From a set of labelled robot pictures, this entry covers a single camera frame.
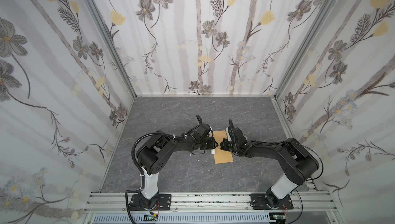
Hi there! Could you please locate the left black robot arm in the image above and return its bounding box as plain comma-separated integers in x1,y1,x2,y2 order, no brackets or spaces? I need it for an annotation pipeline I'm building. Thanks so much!
131,123,219,209

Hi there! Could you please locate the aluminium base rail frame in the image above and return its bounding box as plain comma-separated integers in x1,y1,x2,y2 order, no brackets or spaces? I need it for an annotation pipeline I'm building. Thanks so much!
84,191,344,224

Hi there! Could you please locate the white perforated cable duct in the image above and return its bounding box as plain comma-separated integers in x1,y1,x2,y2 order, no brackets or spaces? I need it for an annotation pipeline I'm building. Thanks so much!
92,213,277,224

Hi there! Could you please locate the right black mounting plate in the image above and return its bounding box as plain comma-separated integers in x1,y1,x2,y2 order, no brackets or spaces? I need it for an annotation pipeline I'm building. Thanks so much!
250,194,294,210

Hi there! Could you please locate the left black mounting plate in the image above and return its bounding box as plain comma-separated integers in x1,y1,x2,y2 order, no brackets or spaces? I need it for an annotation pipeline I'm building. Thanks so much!
127,194,172,211

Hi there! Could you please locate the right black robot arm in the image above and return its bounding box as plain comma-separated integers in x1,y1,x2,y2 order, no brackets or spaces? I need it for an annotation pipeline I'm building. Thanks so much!
220,120,319,209

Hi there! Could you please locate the brown kraft envelope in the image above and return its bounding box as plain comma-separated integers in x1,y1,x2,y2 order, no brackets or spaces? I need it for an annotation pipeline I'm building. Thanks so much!
214,131,234,164

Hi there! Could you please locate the black mounting plate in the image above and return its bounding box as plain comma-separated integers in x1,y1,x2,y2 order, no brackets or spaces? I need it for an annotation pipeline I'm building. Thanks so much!
250,194,294,210
127,194,172,211

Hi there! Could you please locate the left black corrugated cable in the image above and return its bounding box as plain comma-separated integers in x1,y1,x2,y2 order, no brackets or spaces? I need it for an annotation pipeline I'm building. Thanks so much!
124,132,186,224

